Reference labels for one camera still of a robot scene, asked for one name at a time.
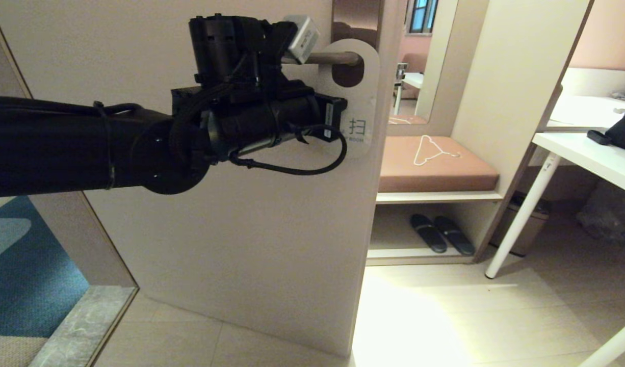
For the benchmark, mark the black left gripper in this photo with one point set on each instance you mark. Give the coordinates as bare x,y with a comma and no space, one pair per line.
271,122

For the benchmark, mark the grey-blue do-not-disturb door sign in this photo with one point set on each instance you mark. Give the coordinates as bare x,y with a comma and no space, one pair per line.
366,102

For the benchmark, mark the beige wooden door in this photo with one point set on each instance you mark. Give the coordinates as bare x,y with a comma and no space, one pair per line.
190,255

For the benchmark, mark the cream wardrobe shelf unit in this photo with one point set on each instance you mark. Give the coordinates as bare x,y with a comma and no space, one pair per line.
511,76

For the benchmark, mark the beige trash bin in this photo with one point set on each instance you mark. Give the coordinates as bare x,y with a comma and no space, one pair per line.
526,229

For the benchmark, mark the white washbasin countertop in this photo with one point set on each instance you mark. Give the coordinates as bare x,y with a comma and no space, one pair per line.
588,112

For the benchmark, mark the small black box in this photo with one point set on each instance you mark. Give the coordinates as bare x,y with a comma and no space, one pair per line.
598,137

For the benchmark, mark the white table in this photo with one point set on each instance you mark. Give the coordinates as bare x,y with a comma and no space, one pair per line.
598,160

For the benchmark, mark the clear plastic bag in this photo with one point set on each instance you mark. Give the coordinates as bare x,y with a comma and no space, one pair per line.
608,219

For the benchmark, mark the grey marble threshold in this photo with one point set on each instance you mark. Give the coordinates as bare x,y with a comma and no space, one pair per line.
83,326

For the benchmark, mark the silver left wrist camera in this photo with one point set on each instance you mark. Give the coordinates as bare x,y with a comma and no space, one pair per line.
303,38

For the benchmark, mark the tall wall mirror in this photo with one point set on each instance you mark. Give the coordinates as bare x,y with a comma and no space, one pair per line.
419,76

